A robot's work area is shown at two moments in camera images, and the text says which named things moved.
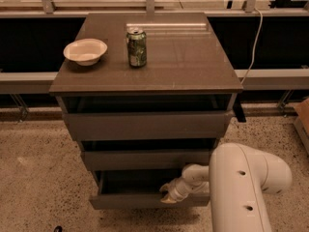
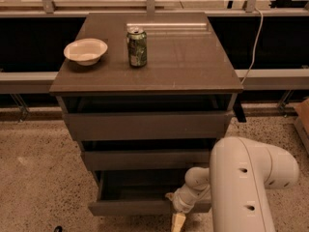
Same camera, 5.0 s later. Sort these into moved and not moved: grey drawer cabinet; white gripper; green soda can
Moved: white gripper
Not moved: grey drawer cabinet; green soda can
